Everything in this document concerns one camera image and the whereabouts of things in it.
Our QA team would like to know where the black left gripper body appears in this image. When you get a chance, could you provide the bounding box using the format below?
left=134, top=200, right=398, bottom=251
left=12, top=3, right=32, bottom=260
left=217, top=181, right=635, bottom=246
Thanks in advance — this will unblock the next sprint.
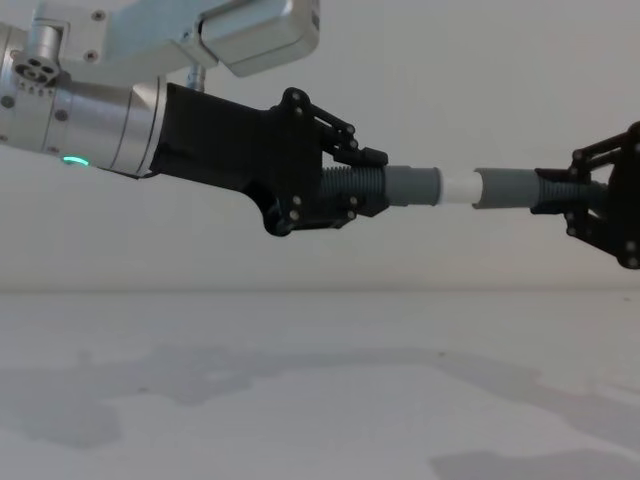
left=148, top=81, right=327, bottom=237

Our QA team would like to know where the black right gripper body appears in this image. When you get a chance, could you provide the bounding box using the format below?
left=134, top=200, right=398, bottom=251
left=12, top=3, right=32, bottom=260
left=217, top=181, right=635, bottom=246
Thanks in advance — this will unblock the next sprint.
left=606, top=144, right=640, bottom=258

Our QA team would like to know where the grey corrugated hose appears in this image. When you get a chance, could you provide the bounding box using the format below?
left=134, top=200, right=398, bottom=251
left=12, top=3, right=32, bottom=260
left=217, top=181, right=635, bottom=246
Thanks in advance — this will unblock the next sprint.
left=322, top=163, right=444, bottom=208
left=471, top=167, right=611, bottom=214

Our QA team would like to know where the white plastic tube connector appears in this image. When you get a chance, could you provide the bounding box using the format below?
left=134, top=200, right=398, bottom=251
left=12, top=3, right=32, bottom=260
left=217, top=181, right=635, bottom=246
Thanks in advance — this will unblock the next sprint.
left=438, top=169, right=484, bottom=207

